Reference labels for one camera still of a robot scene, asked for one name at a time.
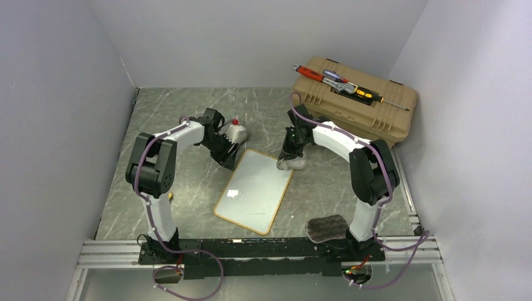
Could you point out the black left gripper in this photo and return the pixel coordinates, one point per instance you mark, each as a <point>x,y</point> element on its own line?
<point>227,160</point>

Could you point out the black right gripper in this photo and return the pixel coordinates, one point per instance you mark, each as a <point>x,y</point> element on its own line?
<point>287,152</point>

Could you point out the yellow framed whiteboard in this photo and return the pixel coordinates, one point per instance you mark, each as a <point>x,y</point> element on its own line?
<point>252,197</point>

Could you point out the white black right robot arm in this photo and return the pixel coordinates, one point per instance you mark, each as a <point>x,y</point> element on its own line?
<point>372,170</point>

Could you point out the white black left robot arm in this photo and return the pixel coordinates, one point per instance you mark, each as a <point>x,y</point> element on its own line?
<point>152,164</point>

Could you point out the blue red screwdriver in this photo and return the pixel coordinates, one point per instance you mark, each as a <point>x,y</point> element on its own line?
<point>332,75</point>

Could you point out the yellow black screwdriver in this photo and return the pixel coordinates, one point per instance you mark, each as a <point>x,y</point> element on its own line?
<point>370,96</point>

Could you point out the tan plastic toolbox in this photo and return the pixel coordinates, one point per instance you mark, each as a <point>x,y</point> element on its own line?
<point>389,120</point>

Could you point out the dark wavy foam sponge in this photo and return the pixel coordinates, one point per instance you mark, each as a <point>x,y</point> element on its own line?
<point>321,230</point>

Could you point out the red handled adjustable wrench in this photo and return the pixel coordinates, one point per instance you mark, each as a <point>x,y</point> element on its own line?
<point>313,75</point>

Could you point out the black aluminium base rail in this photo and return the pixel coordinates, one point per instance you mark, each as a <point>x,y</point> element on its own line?
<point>202,258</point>

